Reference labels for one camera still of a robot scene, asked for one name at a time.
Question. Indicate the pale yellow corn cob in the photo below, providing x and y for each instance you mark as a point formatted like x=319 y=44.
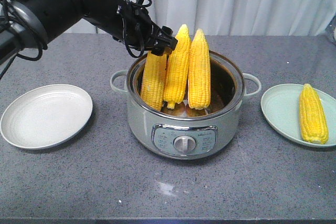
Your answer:
x=153 y=80

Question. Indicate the bright yellow corn cob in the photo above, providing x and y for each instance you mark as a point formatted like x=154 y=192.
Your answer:
x=177 y=69

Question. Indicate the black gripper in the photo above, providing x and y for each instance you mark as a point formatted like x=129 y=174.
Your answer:
x=130 y=24

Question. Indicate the orange yellow corn cob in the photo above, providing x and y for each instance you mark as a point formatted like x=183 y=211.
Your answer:
x=199 y=74

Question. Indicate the white pleated curtain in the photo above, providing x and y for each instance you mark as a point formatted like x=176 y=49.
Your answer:
x=246 y=17

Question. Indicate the cream white plate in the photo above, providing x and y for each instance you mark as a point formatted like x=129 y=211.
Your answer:
x=47 y=116

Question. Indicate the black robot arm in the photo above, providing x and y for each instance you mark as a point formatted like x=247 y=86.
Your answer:
x=35 y=23

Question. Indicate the green electric cooking pot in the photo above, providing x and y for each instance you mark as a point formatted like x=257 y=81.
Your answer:
x=185 y=133

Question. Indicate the light green plate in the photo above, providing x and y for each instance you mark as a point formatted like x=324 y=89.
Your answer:
x=280 y=106

